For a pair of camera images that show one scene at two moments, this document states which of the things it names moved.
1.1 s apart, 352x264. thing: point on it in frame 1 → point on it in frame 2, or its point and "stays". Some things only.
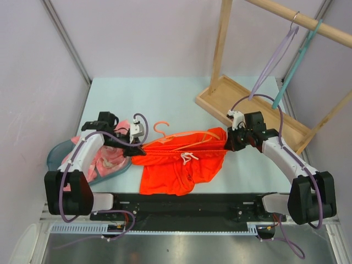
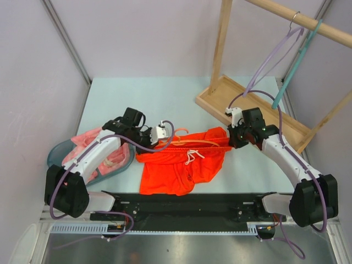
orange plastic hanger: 165,136 → 181,141
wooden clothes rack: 225,94 stays
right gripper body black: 240,138 stays
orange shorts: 175,165 stays
